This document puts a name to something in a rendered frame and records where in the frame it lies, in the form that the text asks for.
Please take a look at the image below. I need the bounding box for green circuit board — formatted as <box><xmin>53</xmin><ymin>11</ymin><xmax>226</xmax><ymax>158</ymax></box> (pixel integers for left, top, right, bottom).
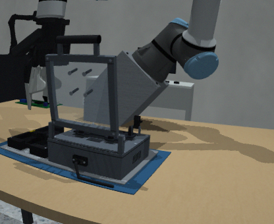
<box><xmin>16</xmin><ymin>99</ymin><xmax>49</xmax><ymax>109</ymax></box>

